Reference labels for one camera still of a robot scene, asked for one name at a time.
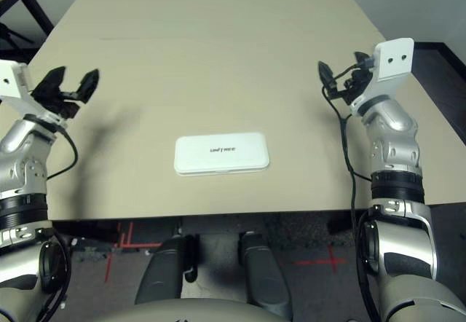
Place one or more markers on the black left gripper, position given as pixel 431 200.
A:
pixel 62 103

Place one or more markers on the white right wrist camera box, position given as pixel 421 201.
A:
pixel 393 58

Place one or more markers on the white plastic pencil case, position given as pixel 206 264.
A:
pixel 222 154

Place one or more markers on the grey robot left leg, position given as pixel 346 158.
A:
pixel 164 271

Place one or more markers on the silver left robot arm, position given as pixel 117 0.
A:
pixel 22 161

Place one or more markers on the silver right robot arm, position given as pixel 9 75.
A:
pixel 393 132

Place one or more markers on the grey robot leg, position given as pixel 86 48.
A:
pixel 164 271
pixel 265 278

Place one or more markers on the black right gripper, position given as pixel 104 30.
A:
pixel 353 87

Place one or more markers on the grey robot right leg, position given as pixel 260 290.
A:
pixel 265 278

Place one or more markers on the red floor tape corner lines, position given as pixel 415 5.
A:
pixel 145 244

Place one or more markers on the grey robot torso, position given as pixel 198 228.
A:
pixel 189 313

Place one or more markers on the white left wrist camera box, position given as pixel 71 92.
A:
pixel 11 78

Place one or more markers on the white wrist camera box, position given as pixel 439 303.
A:
pixel 11 78
pixel 393 58

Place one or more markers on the black tripod stand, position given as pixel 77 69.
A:
pixel 14 36

